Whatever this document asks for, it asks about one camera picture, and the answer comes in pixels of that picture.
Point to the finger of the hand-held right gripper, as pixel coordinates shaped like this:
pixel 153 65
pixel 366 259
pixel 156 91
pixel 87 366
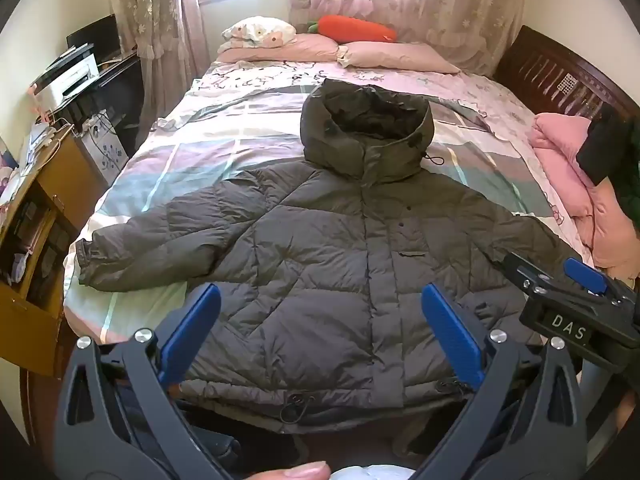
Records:
pixel 585 275
pixel 530 272

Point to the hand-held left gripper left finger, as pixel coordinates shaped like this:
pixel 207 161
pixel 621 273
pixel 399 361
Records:
pixel 192 330

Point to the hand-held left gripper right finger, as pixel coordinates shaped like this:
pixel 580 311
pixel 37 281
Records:
pixel 450 335

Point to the olive hooded puffer jacket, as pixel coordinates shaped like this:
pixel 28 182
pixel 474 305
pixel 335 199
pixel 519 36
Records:
pixel 320 240

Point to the person's left hand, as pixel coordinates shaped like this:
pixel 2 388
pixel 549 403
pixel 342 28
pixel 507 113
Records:
pixel 295 471

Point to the dark green garment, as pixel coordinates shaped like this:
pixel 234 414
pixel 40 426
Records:
pixel 631 185

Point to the pink blanket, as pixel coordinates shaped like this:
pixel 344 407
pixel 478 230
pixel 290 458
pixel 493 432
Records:
pixel 565 160

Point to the black garment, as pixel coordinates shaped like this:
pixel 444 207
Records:
pixel 600 145

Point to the bed with patterned sheet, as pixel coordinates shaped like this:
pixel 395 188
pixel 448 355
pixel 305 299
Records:
pixel 200 160

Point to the white flower-print box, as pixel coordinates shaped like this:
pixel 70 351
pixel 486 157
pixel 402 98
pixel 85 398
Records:
pixel 105 150

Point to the wooden cabinet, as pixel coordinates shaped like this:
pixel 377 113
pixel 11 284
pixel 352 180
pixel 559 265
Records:
pixel 55 180

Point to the dark wooden headboard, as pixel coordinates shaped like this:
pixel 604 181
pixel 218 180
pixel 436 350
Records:
pixel 550 65

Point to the black desk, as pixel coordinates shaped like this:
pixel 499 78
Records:
pixel 125 90

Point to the pink pillow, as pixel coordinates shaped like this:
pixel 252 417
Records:
pixel 395 55
pixel 300 46

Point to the white printer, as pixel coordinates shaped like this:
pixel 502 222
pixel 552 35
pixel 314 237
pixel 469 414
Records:
pixel 70 80

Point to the floral lace curtain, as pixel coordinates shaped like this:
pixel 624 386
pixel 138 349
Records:
pixel 450 5
pixel 150 25

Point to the orange carrot plush toy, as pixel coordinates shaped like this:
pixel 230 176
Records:
pixel 355 29

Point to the white floral pillow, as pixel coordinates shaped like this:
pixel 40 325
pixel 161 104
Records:
pixel 255 30

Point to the black monitor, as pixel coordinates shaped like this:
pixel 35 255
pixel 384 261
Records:
pixel 95 35

